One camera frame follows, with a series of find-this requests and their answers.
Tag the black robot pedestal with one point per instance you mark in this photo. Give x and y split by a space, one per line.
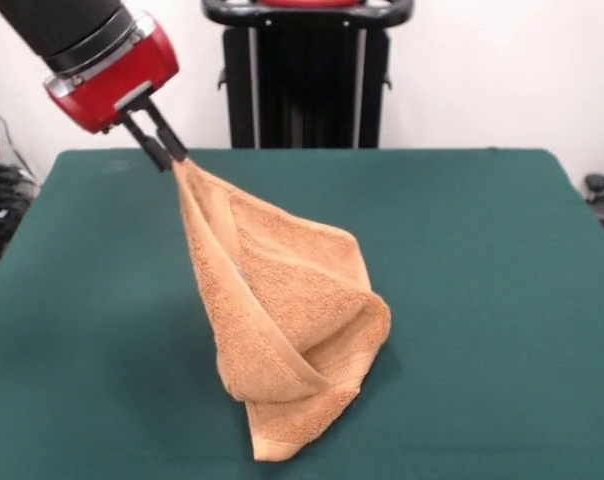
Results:
307 90

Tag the orange terry towel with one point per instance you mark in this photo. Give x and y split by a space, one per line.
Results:
282 300

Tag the dark green table cloth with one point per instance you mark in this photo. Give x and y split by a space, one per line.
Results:
482 300

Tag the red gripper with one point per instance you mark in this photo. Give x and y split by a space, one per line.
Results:
117 85

